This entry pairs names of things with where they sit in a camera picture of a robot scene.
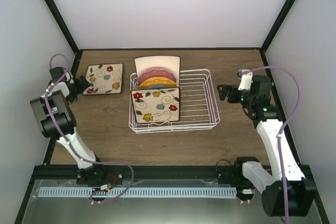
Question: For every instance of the pink polka dot plate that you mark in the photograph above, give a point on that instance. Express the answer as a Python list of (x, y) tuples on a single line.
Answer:
[(156, 72)]

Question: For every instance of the blue polka dot plate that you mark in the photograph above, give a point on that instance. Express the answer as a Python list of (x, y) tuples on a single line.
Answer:
[(158, 86)]

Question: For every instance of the black aluminium frame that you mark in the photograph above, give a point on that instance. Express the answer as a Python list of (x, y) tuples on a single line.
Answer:
[(106, 24)]

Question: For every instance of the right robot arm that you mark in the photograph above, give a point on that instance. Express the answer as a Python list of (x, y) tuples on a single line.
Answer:
[(285, 190)]

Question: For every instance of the white wire dish rack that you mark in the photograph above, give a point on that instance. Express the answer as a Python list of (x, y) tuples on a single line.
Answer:
[(198, 103)]

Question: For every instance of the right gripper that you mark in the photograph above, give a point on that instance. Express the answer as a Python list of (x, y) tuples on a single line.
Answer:
[(232, 88)]

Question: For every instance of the floral square plate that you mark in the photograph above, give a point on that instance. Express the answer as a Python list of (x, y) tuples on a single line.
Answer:
[(106, 78), (156, 105)]

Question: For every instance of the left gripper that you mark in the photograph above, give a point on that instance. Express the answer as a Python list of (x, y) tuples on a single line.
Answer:
[(82, 87)]

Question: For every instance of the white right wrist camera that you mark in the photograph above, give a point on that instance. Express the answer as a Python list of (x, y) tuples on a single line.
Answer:
[(245, 76)]

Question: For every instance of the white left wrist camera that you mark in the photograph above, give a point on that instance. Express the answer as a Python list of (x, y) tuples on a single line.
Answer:
[(61, 81)]

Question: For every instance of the yellow polka dot plate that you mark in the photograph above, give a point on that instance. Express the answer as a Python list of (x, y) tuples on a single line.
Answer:
[(157, 81)]

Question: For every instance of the cream square plate black rim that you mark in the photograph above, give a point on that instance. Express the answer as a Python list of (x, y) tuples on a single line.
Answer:
[(171, 63)]

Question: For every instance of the light blue slotted cable duct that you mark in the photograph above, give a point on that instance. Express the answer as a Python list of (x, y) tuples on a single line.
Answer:
[(142, 192)]

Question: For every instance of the black front mounting rail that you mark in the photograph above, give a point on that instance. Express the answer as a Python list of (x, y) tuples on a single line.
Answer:
[(225, 175)]

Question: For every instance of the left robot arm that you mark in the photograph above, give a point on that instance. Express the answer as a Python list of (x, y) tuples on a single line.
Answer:
[(55, 119)]

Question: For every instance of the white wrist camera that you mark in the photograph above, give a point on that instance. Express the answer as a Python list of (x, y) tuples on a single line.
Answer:
[(61, 81), (245, 76)]

